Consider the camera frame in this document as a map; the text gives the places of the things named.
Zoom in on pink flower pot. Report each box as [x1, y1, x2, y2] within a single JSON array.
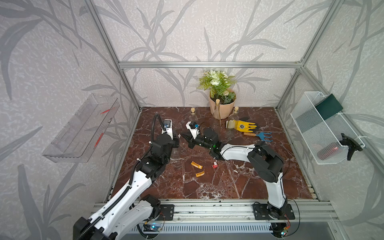
[[220, 89, 237, 119]]

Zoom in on peeled gold label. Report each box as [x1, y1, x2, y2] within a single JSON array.
[[196, 171, 205, 178]]

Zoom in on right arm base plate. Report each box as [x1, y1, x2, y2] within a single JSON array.
[[252, 202, 296, 221]]

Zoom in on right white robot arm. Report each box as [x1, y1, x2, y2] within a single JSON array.
[[181, 128, 288, 210]]

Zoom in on dark green card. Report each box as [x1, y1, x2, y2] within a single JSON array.
[[315, 94, 344, 120]]

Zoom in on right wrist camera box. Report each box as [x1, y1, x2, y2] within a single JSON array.
[[186, 121, 200, 139]]

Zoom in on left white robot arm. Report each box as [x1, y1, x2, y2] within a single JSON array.
[[73, 134, 179, 240]]

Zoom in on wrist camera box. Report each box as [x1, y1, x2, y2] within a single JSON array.
[[162, 119, 174, 140], [186, 121, 200, 139]]

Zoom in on yellow gardening glove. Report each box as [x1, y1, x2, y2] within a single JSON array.
[[236, 120, 257, 133]]

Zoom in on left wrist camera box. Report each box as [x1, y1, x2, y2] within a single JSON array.
[[162, 119, 174, 140]]

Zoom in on blue hand rake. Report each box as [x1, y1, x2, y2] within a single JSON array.
[[244, 132, 273, 142]]

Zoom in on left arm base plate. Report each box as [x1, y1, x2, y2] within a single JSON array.
[[150, 204, 175, 221]]

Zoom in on glass bottle with red label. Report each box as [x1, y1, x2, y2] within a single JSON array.
[[171, 148, 181, 161]]

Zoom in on green artificial plant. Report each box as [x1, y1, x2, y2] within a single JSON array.
[[197, 70, 237, 105]]

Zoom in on short glass bottle gold label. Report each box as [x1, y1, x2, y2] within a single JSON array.
[[189, 108, 199, 125]]

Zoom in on white mesh wall basket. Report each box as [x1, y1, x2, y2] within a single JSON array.
[[291, 92, 365, 165]]

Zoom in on clear plastic wall shelf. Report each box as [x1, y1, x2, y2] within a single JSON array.
[[43, 94, 120, 163]]

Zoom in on aluminium front rail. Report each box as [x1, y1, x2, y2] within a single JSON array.
[[86, 199, 340, 224]]

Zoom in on tall slim glass bottle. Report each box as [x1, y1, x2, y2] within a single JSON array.
[[211, 99, 221, 131]]

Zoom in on black spray bottle trigger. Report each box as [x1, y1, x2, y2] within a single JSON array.
[[340, 133, 363, 161]]

